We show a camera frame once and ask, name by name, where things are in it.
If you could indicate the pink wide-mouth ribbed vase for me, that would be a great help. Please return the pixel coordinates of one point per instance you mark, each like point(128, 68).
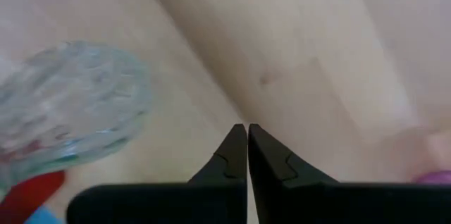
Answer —
point(435, 178)

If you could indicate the red ribbed glass vase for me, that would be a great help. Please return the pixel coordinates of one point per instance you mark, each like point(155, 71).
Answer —
point(24, 199)

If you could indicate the clear textured glass vase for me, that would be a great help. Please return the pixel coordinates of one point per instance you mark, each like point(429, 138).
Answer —
point(70, 104)

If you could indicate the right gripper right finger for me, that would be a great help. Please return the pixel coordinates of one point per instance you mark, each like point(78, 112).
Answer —
point(289, 196)

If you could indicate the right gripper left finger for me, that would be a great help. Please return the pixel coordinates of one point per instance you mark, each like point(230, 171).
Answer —
point(225, 192)

